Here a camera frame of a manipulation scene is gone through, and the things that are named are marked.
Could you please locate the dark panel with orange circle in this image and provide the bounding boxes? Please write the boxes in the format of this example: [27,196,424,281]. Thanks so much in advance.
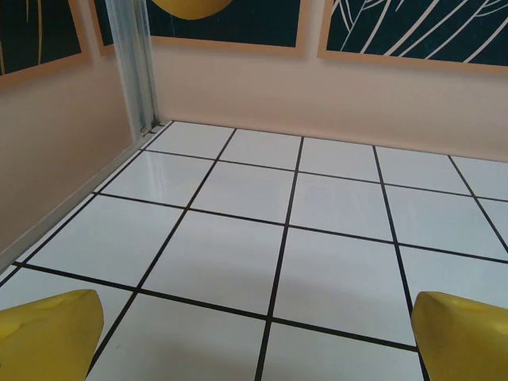
[146,0,309,59]

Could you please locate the aluminium corner post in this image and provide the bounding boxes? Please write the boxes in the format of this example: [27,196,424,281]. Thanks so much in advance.
[106,0,160,138]

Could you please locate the dark panel pale disc gold lines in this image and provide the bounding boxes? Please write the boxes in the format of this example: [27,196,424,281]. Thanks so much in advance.
[0,0,90,90]

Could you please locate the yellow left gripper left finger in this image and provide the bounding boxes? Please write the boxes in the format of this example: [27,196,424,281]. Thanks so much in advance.
[0,289,105,381]

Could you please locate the aluminium table side rail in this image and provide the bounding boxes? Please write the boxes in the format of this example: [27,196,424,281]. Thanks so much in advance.
[0,121,175,275]

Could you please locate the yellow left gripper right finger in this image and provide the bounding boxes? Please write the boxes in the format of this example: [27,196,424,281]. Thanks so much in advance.
[410,291,508,381]

